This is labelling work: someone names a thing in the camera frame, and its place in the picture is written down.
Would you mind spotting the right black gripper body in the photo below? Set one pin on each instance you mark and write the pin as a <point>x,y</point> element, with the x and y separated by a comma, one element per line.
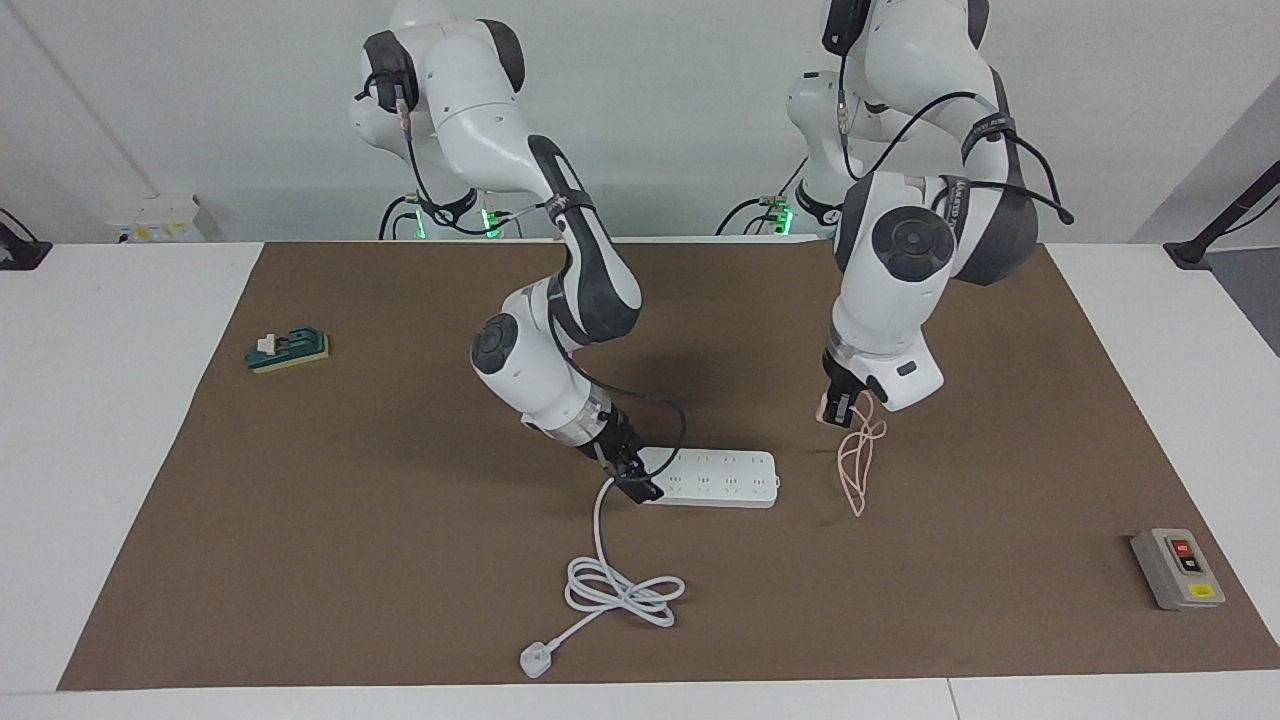
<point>612,440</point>

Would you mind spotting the brown table mat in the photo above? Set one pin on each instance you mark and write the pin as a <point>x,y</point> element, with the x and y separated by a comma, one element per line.
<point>400,560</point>

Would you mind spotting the white wall boxes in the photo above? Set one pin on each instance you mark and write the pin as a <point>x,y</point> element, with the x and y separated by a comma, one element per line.
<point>160,220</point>

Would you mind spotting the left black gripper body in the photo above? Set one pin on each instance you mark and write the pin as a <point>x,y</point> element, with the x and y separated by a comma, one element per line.
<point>845,378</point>

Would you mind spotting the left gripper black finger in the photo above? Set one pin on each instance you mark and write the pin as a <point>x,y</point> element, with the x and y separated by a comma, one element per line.
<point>859,405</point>
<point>840,410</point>

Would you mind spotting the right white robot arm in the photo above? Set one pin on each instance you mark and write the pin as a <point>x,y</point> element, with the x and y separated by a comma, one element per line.
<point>540,370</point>

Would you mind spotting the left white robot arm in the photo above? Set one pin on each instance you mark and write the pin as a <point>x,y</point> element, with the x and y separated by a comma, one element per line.
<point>900,260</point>

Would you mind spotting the white power strip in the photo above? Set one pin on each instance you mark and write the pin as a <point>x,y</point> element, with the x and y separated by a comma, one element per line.
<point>720,480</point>

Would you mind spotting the grey on-off switch box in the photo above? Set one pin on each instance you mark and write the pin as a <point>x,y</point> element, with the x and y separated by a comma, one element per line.
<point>1175,570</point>

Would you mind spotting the green knife switch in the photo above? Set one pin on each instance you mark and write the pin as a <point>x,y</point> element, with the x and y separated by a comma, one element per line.
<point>290,350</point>

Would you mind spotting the black clamp mount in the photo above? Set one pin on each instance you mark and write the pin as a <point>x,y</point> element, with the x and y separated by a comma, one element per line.
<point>20,250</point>

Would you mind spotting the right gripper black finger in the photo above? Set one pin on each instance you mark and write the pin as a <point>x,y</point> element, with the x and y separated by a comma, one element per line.
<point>640,462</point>
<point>640,487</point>

